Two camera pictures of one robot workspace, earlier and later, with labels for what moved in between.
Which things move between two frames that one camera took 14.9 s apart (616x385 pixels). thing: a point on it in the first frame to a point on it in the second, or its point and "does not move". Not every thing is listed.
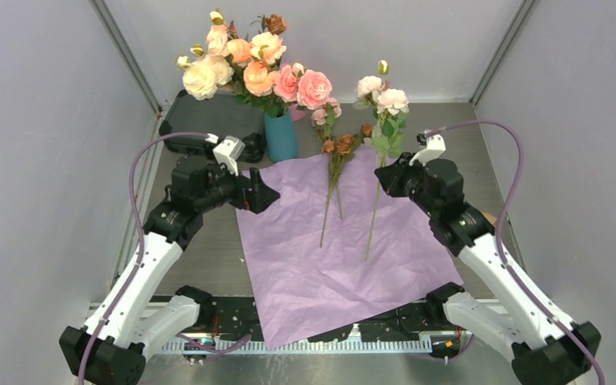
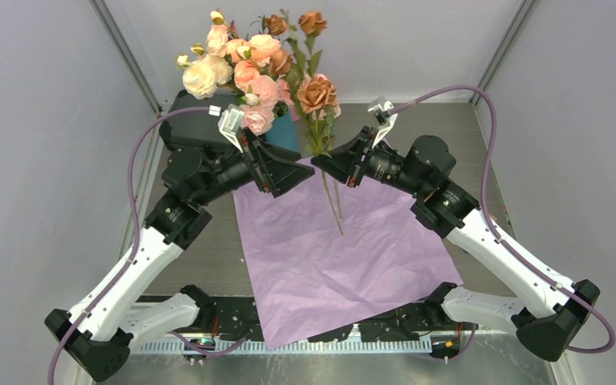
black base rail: x=237 y=318 does not move
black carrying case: x=223 y=115 does not move
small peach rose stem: x=216 y=39 does not move
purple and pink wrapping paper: x=336 y=248 does not move
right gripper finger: x=393 y=178 to x=342 y=162
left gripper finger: x=261 y=196 to x=277 y=171
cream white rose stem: x=202 y=77 does not move
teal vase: x=281 y=137 does not move
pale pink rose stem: x=387 y=105 to x=264 y=94
